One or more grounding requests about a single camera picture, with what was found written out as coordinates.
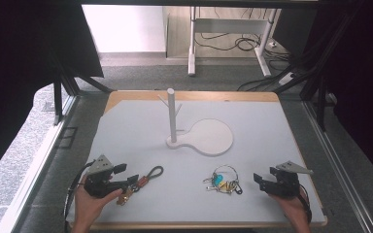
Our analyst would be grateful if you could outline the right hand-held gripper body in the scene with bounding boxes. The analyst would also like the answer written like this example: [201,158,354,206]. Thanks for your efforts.
[259,160,315,199]

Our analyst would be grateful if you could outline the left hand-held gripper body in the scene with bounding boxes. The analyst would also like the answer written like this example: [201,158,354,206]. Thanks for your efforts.
[83,153,131,199]

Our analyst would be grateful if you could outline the brown leather keychain black loop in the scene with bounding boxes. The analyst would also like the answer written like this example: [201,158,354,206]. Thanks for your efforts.
[116,165,165,207]

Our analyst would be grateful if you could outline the person's right hand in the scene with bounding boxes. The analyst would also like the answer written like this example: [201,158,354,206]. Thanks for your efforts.
[267,188,311,227]

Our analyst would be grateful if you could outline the person's left hand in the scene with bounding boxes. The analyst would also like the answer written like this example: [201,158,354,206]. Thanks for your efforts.
[73,183,124,226]

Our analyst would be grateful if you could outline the grey table mat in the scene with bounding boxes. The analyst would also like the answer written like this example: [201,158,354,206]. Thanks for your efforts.
[65,99,326,225]

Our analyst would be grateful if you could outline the white peg stand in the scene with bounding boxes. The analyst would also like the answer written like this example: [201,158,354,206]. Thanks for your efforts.
[157,87,234,158]

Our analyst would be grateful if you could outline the white power strip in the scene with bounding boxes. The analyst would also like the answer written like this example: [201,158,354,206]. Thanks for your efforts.
[278,72,296,86]

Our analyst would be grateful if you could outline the wooden table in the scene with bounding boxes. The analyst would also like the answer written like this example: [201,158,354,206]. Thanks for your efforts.
[68,90,328,231]

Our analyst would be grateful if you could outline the black curtain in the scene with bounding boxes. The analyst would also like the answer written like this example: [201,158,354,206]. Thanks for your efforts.
[0,0,105,187]
[299,0,373,190]

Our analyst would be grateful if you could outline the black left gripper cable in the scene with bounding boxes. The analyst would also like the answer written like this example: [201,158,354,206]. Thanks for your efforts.
[62,159,97,233]

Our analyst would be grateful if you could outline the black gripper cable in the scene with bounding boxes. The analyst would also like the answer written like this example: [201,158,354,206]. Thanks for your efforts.
[62,159,97,233]
[298,183,314,225]

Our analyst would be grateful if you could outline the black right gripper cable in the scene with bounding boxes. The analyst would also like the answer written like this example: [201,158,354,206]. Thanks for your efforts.
[298,183,314,225]

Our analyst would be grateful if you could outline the bunch of keys on ring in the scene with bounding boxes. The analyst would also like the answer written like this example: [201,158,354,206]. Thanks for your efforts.
[202,164,244,196]

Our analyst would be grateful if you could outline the aluminium rail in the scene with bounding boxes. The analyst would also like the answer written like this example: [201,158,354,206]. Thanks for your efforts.
[302,100,373,233]
[0,95,80,233]

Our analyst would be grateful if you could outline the black metal frame stand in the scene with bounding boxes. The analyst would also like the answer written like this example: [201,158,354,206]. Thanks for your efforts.
[51,52,115,126]
[271,0,367,132]

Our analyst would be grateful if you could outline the black floor cables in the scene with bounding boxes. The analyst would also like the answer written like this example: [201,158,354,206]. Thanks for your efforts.
[193,8,297,92]

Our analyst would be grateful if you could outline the white metal desk frame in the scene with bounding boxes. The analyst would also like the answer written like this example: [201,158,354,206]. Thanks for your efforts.
[187,6,278,78]

